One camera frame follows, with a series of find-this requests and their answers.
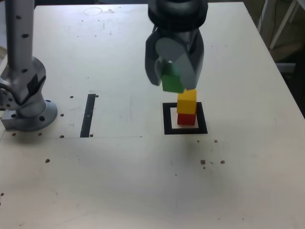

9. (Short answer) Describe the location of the white metal frame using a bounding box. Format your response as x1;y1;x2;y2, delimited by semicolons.
270;0;301;50

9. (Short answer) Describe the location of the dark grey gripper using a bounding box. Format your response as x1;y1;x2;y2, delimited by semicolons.
144;26;205;91

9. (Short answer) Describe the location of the black tape square outline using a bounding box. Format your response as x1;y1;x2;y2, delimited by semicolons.
162;102;208;135

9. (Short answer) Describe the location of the yellow cube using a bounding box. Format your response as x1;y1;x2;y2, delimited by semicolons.
177;89;198;115

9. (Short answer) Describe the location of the black tape strip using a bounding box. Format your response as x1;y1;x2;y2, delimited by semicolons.
80;94;96;138

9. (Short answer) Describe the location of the red cube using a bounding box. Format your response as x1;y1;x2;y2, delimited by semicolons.
177;112;196;126

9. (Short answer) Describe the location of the green cube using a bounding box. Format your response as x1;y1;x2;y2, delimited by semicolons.
162;63;185;94

